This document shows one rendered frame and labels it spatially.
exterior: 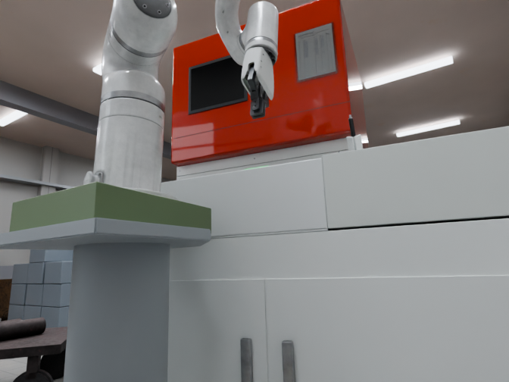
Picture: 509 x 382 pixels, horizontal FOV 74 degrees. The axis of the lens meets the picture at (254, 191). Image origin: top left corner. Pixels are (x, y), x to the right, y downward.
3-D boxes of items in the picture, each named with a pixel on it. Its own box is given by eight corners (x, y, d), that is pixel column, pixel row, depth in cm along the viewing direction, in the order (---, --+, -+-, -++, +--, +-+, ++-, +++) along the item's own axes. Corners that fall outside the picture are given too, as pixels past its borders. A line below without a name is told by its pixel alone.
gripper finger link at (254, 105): (252, 94, 82) (251, 117, 80) (247, 86, 80) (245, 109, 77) (264, 91, 81) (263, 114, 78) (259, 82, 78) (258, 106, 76)
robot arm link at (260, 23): (236, 52, 89) (258, 30, 82) (239, 17, 94) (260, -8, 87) (261, 68, 93) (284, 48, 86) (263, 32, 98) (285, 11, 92)
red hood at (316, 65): (241, 192, 223) (238, 108, 235) (371, 176, 191) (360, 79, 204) (169, 164, 155) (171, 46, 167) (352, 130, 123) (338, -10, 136)
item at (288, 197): (135, 245, 94) (136, 195, 97) (336, 232, 72) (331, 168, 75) (107, 244, 85) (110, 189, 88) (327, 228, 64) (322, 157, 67)
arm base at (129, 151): (109, 186, 50) (119, 74, 54) (46, 202, 60) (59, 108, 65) (199, 206, 65) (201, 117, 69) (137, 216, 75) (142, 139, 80)
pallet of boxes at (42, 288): (117, 332, 418) (121, 241, 441) (55, 345, 355) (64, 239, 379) (65, 326, 474) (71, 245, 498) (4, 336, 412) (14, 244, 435)
